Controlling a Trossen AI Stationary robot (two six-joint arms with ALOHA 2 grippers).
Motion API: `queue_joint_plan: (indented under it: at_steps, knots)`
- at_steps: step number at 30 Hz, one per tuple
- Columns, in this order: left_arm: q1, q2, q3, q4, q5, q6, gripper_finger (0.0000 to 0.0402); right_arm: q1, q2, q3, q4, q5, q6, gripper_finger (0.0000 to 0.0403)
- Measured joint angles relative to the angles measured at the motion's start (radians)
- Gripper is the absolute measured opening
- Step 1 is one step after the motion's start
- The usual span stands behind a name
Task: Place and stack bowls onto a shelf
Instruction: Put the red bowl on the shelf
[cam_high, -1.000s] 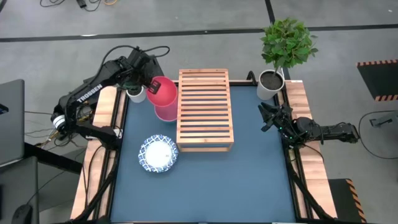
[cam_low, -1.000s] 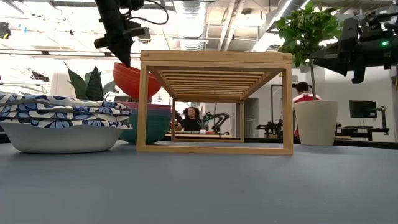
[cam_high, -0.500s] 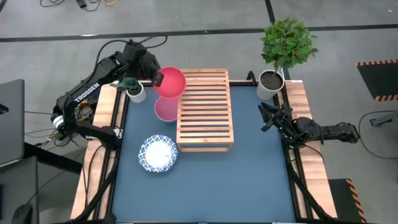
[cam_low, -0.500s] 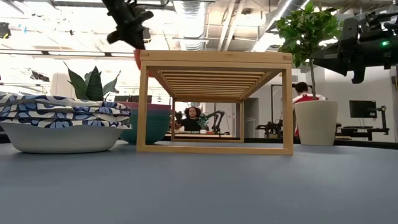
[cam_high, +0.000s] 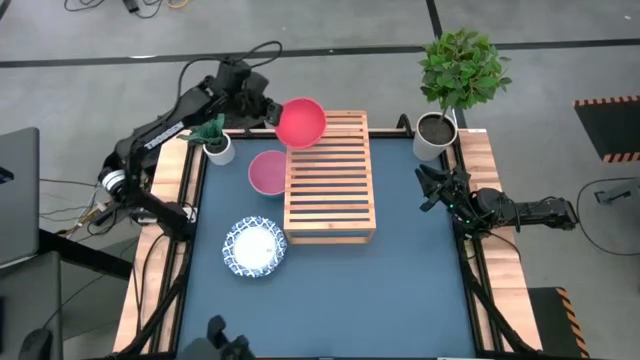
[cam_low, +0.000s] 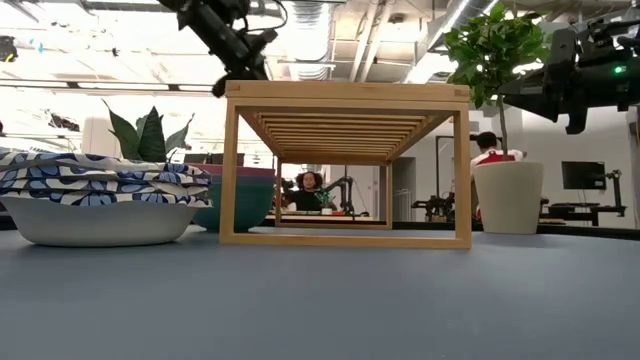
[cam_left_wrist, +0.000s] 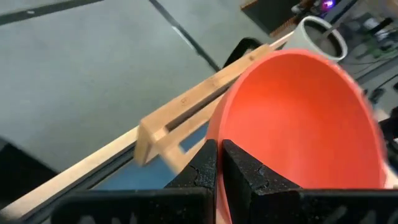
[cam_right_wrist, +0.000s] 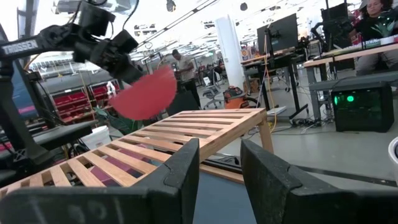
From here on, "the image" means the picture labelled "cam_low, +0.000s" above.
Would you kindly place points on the green snake plant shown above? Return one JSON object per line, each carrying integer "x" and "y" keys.
{"x": 150, "y": 140}

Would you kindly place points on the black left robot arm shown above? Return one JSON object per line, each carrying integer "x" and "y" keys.
{"x": 200, "y": 20}

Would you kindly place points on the wooden slatted shelf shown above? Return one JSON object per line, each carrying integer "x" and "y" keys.
{"x": 345, "y": 92}

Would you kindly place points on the black computer monitor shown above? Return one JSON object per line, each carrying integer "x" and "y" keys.
{"x": 215, "y": 158}
{"x": 583, "y": 175}

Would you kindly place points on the black background desk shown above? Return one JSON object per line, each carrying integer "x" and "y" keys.
{"x": 580, "y": 207}

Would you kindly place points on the leafy green fig tree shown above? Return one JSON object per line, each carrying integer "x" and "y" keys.
{"x": 490, "y": 45}

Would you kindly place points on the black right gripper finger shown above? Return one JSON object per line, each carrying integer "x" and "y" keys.
{"x": 540, "y": 97}
{"x": 564, "y": 55}

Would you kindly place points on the large white plant pot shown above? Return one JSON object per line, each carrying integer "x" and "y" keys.
{"x": 507, "y": 197}

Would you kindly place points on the small background potted plant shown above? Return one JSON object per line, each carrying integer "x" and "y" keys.
{"x": 325, "y": 200}

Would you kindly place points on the green plastic bowl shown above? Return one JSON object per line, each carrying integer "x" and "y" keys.
{"x": 255, "y": 205}

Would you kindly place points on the black background robot arm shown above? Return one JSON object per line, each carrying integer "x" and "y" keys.
{"x": 345, "y": 190}
{"x": 435, "y": 205}

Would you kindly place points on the wooden background table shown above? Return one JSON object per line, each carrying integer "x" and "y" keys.
{"x": 320, "y": 218}

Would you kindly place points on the red plastic bowl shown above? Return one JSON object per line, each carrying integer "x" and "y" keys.
{"x": 255, "y": 169}

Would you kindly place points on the person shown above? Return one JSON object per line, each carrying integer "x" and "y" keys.
{"x": 492, "y": 154}
{"x": 309, "y": 192}

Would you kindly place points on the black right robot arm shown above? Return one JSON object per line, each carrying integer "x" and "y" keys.
{"x": 631, "y": 85}

